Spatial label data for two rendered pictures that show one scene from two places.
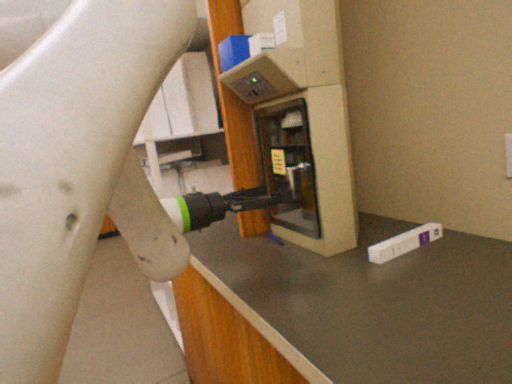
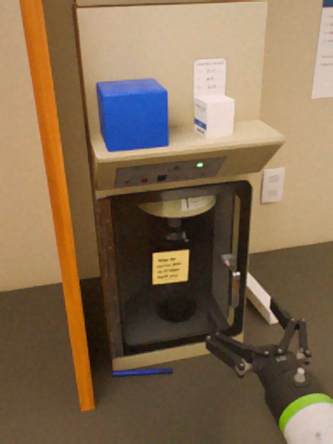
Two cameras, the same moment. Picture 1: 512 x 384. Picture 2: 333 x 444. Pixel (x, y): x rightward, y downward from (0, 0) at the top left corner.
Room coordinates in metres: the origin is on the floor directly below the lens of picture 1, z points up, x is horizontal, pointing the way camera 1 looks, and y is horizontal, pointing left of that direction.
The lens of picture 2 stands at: (0.95, 0.70, 1.76)
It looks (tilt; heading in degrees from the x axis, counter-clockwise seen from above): 28 degrees down; 281
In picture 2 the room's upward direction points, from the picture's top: 1 degrees counter-clockwise
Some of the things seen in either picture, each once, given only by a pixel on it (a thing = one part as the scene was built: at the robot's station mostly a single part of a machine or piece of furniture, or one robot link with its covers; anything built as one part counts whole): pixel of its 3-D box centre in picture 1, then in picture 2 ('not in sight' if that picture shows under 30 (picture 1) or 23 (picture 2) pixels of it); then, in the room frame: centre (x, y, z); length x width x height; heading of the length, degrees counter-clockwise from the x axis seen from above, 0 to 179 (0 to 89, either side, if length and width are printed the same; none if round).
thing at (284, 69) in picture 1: (258, 81); (186, 162); (1.07, -0.07, 1.46); 0.32 x 0.11 x 0.10; 25
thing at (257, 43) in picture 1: (262, 47); (213, 115); (1.02, -0.09, 1.54); 0.05 x 0.05 x 0.06; 33
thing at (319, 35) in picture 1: (313, 120); (163, 192); (1.14, -0.24, 1.33); 0.32 x 0.25 x 0.77; 25
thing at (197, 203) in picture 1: (195, 209); (297, 398); (0.86, 0.14, 1.15); 0.09 x 0.06 x 0.12; 24
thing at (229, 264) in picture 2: (295, 180); (231, 284); (0.98, -0.13, 1.17); 0.05 x 0.03 x 0.10; 114
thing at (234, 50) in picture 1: (240, 55); (132, 114); (1.15, -0.03, 1.56); 0.10 x 0.10 x 0.09; 25
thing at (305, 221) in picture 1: (283, 169); (179, 274); (1.09, -0.12, 1.19); 0.30 x 0.01 x 0.40; 24
